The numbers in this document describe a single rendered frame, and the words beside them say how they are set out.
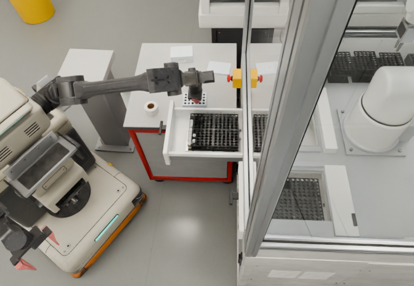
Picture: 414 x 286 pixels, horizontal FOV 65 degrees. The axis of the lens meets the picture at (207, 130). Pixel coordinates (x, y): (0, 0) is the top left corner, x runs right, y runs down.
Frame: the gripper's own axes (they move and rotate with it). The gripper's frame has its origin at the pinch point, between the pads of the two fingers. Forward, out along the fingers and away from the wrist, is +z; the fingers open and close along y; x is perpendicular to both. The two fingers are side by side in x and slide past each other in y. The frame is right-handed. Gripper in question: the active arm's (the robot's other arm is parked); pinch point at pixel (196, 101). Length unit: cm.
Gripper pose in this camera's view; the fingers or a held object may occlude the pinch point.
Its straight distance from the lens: 166.9
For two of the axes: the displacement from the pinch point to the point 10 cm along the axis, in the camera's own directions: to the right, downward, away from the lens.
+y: 0.6, -8.4, 5.4
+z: 0.6, 5.4, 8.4
